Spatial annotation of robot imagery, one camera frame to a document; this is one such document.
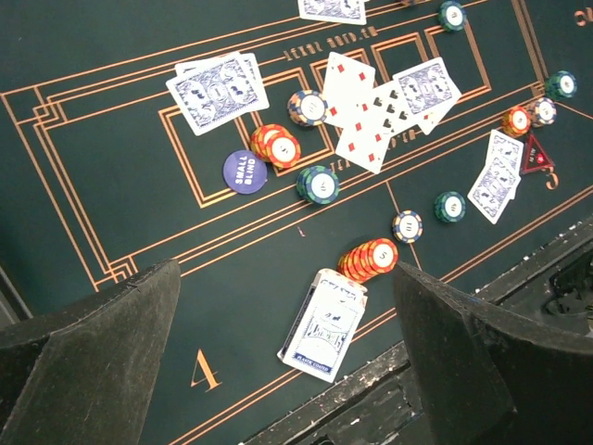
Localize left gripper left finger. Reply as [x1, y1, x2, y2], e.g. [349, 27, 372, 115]
[1, 260, 181, 444]

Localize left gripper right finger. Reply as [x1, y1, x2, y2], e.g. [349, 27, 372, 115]
[394, 262, 592, 444]

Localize blue white card deck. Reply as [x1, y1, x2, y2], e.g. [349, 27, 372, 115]
[277, 268, 367, 383]

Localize red triangular all-in marker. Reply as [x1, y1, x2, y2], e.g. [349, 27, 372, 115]
[520, 133, 555, 174]

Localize green chips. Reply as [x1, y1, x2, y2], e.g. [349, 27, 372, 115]
[296, 165, 340, 205]
[544, 70, 577, 100]
[437, 1, 466, 32]

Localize purple small blind button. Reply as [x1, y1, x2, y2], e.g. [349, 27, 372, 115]
[222, 150, 268, 195]

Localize six of diamonds card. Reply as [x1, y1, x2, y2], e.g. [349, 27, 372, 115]
[335, 88, 389, 174]

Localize seven of spades card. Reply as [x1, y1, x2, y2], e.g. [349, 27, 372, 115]
[362, 80, 415, 136]

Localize queen face card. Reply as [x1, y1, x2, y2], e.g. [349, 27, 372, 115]
[418, 97, 457, 135]

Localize orange chips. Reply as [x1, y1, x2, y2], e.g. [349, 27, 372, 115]
[250, 123, 301, 170]
[501, 106, 531, 137]

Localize blue backed playing card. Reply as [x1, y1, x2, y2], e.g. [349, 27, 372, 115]
[174, 51, 270, 111]
[166, 54, 259, 136]

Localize peach chips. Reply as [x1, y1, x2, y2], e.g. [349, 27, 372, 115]
[287, 90, 329, 127]
[526, 97, 557, 128]

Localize orange red chip stack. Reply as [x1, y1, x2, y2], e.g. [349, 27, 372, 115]
[337, 238, 398, 284]

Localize peach blue chip stack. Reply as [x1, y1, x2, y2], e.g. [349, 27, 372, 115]
[392, 210, 423, 244]

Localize green chip stack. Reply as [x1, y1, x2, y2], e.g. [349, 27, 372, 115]
[434, 191, 466, 223]

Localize four of diamonds card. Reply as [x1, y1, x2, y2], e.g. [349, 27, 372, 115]
[322, 52, 375, 128]

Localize green poker table mat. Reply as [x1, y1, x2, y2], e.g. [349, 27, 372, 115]
[1, 1, 592, 444]

